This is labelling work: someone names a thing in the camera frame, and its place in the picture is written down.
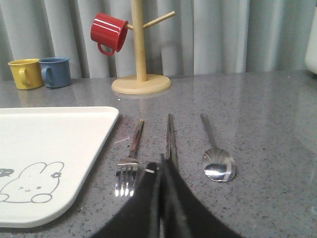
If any red enamel mug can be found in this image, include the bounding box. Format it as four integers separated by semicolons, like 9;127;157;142
90;12;128;56

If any silver metal fork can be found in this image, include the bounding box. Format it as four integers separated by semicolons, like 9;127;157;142
114;119;144;197

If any yellow enamel mug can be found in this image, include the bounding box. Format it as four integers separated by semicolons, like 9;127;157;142
8;59;44;90

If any cream rabbit serving tray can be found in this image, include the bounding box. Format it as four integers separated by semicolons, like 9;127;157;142
0;107;119;228

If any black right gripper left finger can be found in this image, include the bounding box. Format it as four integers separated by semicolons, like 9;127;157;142
92;162;160;238

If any blue enamel mug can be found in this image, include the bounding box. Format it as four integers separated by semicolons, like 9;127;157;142
38;57;71;89

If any white appliance at edge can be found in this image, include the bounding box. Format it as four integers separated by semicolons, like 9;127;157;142
305;12;317;74

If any grey pleated curtain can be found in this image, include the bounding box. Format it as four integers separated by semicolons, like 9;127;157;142
0;0;316;81

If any wooden mug tree stand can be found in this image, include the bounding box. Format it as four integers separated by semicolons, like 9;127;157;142
111;0;175;95

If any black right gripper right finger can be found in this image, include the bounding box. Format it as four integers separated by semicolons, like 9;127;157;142
159;154;240;238

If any silver metal spoon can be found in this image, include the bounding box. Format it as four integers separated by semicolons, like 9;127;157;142
200;113;236;182

